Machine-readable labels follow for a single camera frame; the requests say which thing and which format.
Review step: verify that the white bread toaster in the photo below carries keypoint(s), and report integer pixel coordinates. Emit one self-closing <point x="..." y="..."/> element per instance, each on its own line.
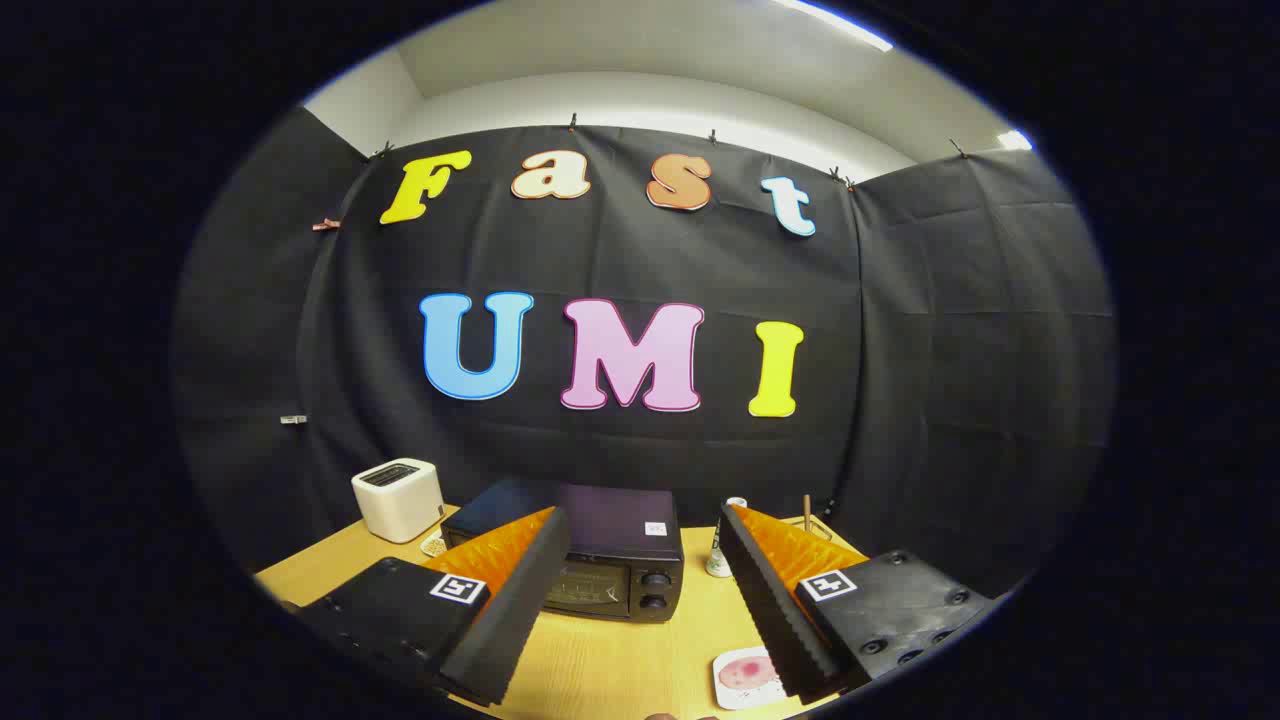
<point x="398" y="500"/>

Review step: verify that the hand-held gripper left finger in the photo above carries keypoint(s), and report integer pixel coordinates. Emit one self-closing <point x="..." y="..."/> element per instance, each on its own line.
<point x="520" y="610"/>

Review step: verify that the black backdrop cloth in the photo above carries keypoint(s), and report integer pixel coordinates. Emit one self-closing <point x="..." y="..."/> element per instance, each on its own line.
<point x="950" y="350"/>

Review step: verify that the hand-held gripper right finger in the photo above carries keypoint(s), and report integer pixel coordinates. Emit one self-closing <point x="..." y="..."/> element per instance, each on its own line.
<point x="765" y="610"/>

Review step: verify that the small dish of nuts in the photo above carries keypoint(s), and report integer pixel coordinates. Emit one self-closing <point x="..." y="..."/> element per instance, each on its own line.
<point x="434" y="545"/>

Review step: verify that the white square plate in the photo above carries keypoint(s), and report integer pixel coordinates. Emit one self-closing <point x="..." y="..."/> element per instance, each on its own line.
<point x="735" y="695"/>

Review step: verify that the pink round food slice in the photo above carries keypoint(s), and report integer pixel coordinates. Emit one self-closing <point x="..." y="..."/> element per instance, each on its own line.
<point x="742" y="672"/>

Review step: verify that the black toaster oven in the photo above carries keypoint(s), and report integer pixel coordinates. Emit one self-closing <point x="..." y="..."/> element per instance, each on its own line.
<point x="620" y="525"/>

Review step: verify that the white bottle green label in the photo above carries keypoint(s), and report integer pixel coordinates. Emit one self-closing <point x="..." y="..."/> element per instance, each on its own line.
<point x="719" y="562"/>

